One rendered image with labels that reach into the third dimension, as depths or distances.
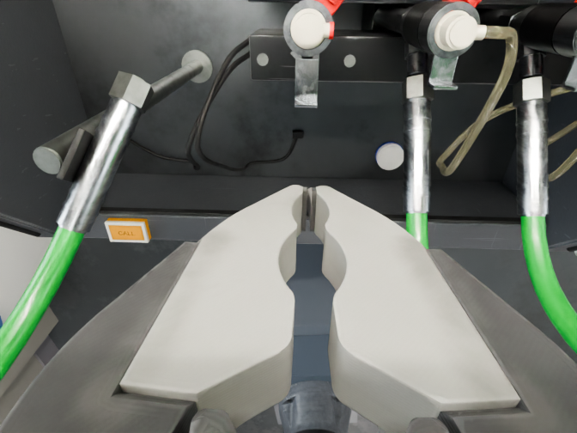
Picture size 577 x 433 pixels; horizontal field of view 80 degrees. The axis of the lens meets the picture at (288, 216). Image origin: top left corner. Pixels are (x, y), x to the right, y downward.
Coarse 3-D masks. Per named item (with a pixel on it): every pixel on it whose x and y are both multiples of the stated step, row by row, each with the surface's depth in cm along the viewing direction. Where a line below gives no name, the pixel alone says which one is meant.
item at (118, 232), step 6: (114, 228) 44; (120, 228) 44; (126, 228) 44; (132, 228) 44; (138, 228) 44; (114, 234) 44; (120, 234) 44; (126, 234) 44; (132, 234) 44; (138, 234) 44; (138, 240) 45; (144, 240) 45
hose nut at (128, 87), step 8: (120, 72) 20; (120, 80) 20; (128, 80) 20; (136, 80) 20; (112, 88) 20; (120, 88) 20; (128, 88) 20; (136, 88) 20; (144, 88) 20; (152, 88) 21; (112, 96) 20; (120, 96) 20; (128, 96) 20; (136, 96) 20; (144, 96) 20; (136, 104) 20; (144, 104) 21; (144, 112) 21
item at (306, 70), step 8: (296, 56) 20; (296, 64) 21; (304, 64) 21; (312, 64) 21; (296, 72) 21; (304, 72) 21; (312, 72) 21; (296, 80) 21; (304, 80) 21; (312, 80) 21; (296, 88) 21; (304, 88) 21; (312, 88) 21; (296, 96) 22; (304, 96) 22; (312, 96) 22
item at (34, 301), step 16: (64, 240) 19; (80, 240) 20; (48, 256) 19; (64, 256) 19; (48, 272) 19; (64, 272) 20; (32, 288) 19; (48, 288) 19; (16, 304) 18; (32, 304) 18; (48, 304) 19; (16, 320) 18; (32, 320) 18; (0, 336) 17; (16, 336) 18; (0, 352) 17; (16, 352) 18; (0, 368) 17
